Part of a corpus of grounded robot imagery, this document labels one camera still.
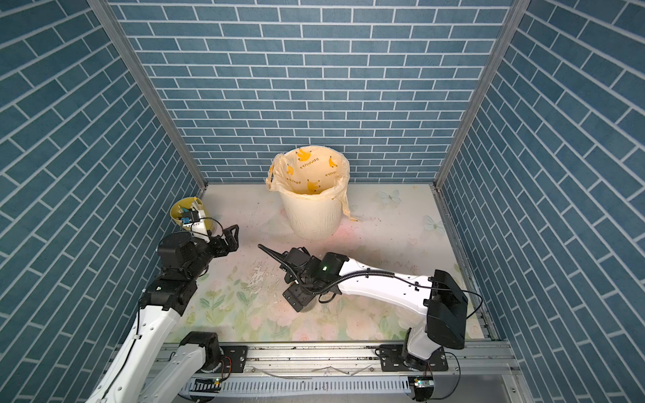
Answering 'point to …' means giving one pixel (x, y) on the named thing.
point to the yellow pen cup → (186, 211)
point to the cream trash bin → (308, 219)
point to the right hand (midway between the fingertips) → (301, 291)
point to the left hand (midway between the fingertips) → (232, 228)
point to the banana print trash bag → (317, 172)
